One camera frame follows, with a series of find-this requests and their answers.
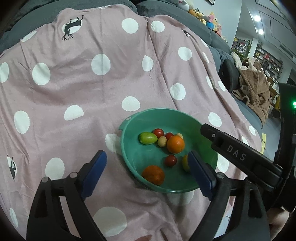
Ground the green fruit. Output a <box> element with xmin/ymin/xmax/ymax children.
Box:
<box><xmin>182</xmin><ymin>154</ymin><xmax>190</xmax><ymax>172</ymax></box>
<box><xmin>138</xmin><ymin>132</ymin><xmax>158</xmax><ymax>145</ymax></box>

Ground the green plastic bowl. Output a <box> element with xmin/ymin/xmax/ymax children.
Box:
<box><xmin>119</xmin><ymin>108</ymin><xmax>218</xmax><ymax>193</ymax></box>

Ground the hand with painted nails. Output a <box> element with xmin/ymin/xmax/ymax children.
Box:
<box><xmin>136</xmin><ymin>209</ymin><xmax>291</xmax><ymax>241</ymax></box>

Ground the pink polka dot blanket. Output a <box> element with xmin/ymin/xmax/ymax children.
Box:
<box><xmin>1</xmin><ymin>5</ymin><xmax>261</xmax><ymax>240</ymax></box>

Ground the beige brown blanket pile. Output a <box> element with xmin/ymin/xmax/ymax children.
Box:
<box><xmin>231</xmin><ymin>52</ymin><xmax>271</xmax><ymax>126</ymax></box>

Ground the large orange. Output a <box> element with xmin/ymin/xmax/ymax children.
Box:
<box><xmin>166</xmin><ymin>136</ymin><xmax>185</xmax><ymax>154</ymax></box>

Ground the grey sofa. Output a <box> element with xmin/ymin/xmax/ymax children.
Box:
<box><xmin>0</xmin><ymin>0</ymin><xmax>263</xmax><ymax>130</ymax></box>

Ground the red tomato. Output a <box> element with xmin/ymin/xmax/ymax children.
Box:
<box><xmin>153</xmin><ymin>128</ymin><xmax>165</xmax><ymax>138</ymax></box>
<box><xmin>164</xmin><ymin>155</ymin><xmax>178</xmax><ymax>167</ymax></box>
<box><xmin>165</xmin><ymin>132</ymin><xmax>174</xmax><ymax>140</ymax></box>

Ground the stuffed toys row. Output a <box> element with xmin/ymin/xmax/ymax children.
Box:
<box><xmin>177</xmin><ymin>0</ymin><xmax>228</xmax><ymax>43</ymax></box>

